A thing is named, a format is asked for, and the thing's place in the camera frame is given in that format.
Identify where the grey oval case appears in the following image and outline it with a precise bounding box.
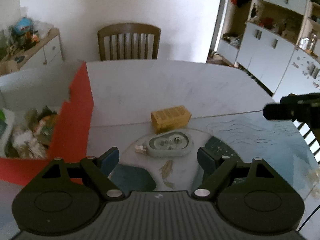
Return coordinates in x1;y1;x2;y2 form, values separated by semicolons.
135;130;194;158

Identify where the yellow small carton box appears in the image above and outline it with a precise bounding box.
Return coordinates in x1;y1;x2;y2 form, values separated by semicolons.
151;105;191;134

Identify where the red and white cardboard box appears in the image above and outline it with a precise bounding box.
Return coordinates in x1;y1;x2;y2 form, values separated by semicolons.
1;61;94;185

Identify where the white sideboard cabinet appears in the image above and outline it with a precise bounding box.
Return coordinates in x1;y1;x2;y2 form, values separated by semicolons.
1;28;63;76

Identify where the brown wooden chair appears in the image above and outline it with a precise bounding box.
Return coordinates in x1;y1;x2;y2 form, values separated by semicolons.
97;23;161;61

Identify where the white wall cupboard unit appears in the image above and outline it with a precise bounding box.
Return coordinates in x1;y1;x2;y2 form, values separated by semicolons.
213;0;319;101

